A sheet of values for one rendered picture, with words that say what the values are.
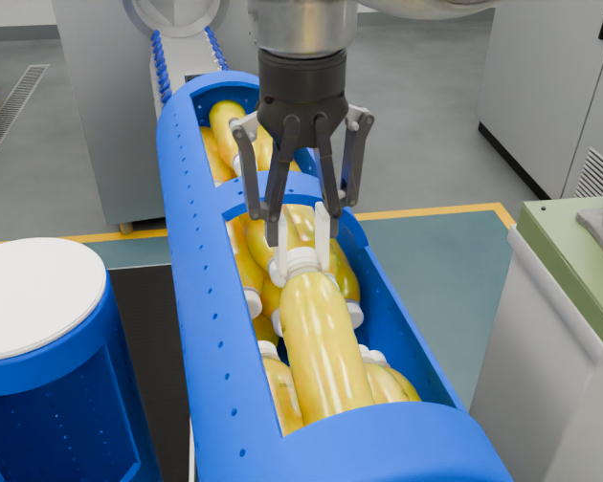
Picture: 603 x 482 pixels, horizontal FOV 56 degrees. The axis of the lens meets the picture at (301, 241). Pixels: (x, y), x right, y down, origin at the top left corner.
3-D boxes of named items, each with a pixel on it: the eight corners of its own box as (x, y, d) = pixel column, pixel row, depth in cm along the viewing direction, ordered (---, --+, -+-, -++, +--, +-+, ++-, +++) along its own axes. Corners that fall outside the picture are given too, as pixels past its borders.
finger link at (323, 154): (300, 102, 53) (315, 98, 53) (321, 200, 60) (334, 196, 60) (311, 120, 50) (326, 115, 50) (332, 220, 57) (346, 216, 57)
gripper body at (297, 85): (337, 28, 52) (333, 123, 57) (244, 34, 50) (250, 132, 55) (365, 54, 46) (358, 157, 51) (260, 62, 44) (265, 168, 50)
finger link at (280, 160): (303, 120, 50) (288, 119, 49) (279, 228, 56) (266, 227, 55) (293, 103, 53) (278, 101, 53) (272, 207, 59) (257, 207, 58)
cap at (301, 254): (315, 278, 64) (311, 264, 65) (324, 262, 61) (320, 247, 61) (281, 282, 63) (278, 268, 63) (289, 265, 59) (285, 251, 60)
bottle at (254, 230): (249, 219, 91) (274, 296, 76) (223, 189, 86) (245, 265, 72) (286, 194, 90) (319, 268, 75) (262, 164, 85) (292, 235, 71)
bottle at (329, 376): (369, 448, 57) (323, 281, 66) (396, 431, 51) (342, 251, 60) (303, 462, 55) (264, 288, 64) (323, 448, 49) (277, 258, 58)
